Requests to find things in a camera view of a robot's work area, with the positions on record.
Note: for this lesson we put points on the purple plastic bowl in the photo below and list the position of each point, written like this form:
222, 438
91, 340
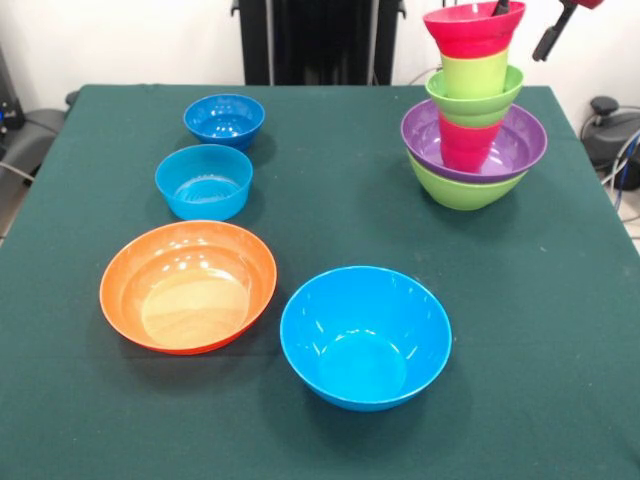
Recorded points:
520, 145

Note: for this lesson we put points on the green plastic cup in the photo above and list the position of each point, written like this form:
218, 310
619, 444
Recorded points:
475, 75

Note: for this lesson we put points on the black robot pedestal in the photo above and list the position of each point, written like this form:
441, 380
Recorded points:
320, 45

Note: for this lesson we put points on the red plastic cup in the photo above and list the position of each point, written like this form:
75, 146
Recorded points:
467, 147

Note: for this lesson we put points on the small ribbed green bowl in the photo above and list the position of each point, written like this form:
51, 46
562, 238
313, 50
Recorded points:
470, 112

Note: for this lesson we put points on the dark blue bowl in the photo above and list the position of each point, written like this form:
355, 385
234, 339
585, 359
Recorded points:
225, 122

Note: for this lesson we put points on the large light blue bowl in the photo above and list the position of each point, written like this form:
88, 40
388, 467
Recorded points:
365, 360

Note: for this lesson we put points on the black box device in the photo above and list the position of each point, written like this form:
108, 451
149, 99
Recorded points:
10, 100

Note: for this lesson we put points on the large green bowl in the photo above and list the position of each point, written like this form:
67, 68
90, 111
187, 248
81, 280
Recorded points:
465, 192

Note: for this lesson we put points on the dark green table cloth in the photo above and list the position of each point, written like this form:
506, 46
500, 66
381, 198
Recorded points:
500, 425

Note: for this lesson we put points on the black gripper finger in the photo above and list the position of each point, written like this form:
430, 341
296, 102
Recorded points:
550, 37
501, 7

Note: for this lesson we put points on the orange plastic bowl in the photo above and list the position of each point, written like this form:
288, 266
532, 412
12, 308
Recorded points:
190, 305

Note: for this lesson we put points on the ribbed light blue bowl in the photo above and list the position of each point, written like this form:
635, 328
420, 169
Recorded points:
200, 195

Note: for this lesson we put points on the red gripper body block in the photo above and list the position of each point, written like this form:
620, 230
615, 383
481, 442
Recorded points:
582, 3

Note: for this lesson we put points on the pink plastic bowl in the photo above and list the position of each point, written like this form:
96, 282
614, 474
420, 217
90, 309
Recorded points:
470, 37

